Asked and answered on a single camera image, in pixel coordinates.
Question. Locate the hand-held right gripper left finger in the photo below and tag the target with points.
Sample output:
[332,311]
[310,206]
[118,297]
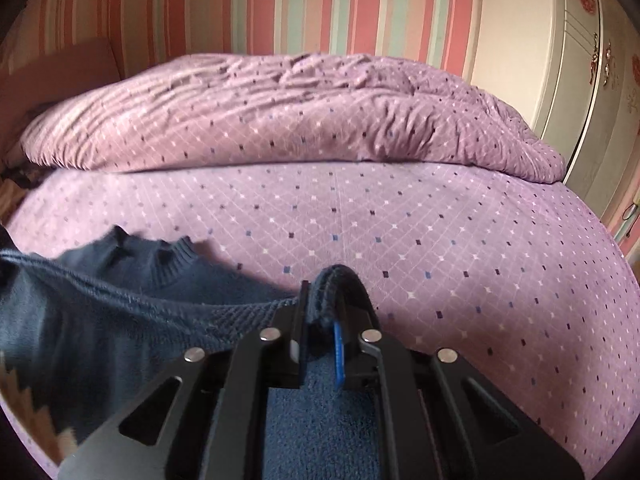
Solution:
[295,320]

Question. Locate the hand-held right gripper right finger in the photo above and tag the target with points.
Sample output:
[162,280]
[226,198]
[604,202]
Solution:
[339,355]

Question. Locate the navy diamond-pattern knit sweater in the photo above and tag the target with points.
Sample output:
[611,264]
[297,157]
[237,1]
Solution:
[100,320]

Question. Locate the bed with purple dotted sheet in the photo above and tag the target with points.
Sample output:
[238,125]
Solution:
[450,240]

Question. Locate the purple dotted duvet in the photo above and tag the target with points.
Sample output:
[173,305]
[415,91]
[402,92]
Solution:
[300,110]

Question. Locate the brown pillow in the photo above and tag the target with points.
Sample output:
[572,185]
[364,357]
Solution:
[7,200]

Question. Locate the pink padded headboard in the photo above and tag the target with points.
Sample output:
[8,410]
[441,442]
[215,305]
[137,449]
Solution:
[60,70]

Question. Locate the white wardrobe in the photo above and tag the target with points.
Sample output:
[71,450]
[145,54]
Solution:
[575,85]

